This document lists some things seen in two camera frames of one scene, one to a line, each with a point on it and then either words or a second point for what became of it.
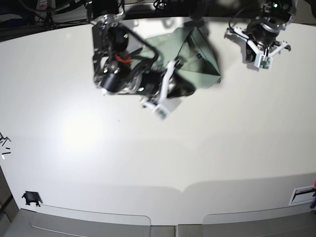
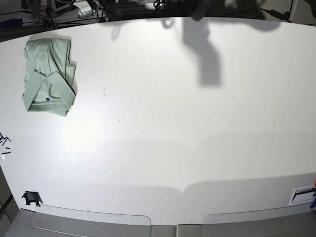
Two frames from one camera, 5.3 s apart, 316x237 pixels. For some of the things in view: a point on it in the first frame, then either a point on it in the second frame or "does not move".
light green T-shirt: [190, 49] to [49, 76]
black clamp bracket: [32, 196] does not move
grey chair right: [292, 222] does not move
